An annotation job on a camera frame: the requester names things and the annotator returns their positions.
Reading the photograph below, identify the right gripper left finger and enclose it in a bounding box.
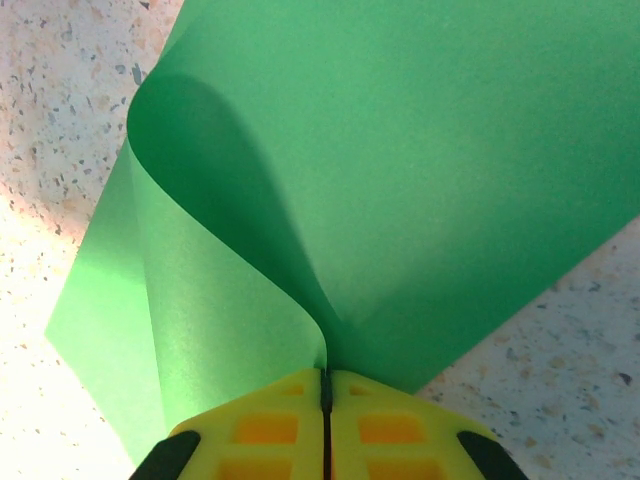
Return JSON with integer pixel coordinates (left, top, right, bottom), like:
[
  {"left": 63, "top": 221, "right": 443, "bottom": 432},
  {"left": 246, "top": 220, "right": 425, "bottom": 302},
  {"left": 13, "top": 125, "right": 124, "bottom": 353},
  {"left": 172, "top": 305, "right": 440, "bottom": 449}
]
[{"left": 127, "top": 368, "right": 327, "bottom": 480}]

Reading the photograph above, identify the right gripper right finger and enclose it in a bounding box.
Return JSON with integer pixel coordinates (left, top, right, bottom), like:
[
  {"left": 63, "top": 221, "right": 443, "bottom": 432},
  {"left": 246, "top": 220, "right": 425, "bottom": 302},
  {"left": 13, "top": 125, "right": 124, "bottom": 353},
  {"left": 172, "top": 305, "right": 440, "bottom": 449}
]
[{"left": 329, "top": 369, "right": 530, "bottom": 480}]

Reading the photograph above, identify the green square paper sheet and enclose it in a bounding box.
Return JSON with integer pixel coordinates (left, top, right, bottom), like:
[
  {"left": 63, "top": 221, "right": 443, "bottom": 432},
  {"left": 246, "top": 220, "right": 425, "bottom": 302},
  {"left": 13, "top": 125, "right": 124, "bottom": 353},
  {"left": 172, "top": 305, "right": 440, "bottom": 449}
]
[{"left": 43, "top": 0, "right": 640, "bottom": 466}]

